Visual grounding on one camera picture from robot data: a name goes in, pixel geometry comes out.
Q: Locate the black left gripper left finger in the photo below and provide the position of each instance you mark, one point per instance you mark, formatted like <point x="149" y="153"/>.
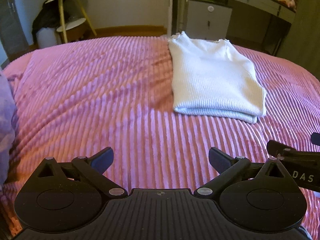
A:
<point x="91" y="171"/>

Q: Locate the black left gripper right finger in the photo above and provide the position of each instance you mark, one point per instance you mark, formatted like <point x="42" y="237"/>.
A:
<point x="230" y="171"/>

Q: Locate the white ribbed knit sweater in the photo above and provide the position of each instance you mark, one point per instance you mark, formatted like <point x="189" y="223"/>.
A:
<point x="211" y="78"/>

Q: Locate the purple patterned cloth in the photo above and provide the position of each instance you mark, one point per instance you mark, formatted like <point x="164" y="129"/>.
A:
<point x="7" y="136"/>

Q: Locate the grey-green curtain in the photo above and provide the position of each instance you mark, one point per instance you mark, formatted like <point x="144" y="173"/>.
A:
<point x="301" y="45"/>

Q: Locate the white round bin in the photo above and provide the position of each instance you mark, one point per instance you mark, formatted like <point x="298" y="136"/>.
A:
<point x="47" y="37"/>

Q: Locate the white yellow-legged side table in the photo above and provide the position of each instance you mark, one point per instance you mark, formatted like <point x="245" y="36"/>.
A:
<point x="74" y="21"/>

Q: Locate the grey bedside cabinet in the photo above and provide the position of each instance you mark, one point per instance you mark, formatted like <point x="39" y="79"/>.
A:
<point x="206" y="19"/>

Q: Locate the black garment on table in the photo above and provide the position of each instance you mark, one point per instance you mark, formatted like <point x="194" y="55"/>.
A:
<point x="48" y="17"/>

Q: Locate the pink plush toy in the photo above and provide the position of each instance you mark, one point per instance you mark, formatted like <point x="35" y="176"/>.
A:
<point x="292" y="4"/>

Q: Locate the white tower fan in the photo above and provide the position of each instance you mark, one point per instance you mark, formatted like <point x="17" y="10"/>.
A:
<point x="172" y="17"/>

